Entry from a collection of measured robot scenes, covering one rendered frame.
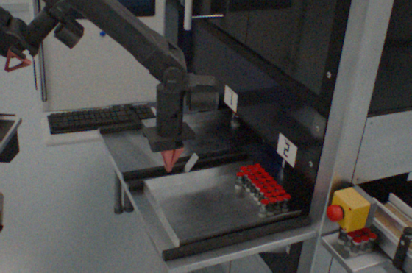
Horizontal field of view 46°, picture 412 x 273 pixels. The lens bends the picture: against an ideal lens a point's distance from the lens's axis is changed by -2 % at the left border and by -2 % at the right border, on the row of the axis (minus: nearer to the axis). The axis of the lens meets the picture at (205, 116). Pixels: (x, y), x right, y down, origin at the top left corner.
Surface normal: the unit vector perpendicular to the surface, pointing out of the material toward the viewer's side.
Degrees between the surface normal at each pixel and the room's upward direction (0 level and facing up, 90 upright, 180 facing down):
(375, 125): 90
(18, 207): 0
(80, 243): 0
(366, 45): 90
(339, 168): 90
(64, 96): 90
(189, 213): 0
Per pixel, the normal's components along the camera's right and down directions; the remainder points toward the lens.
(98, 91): 0.35, 0.44
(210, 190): 0.07, -0.89
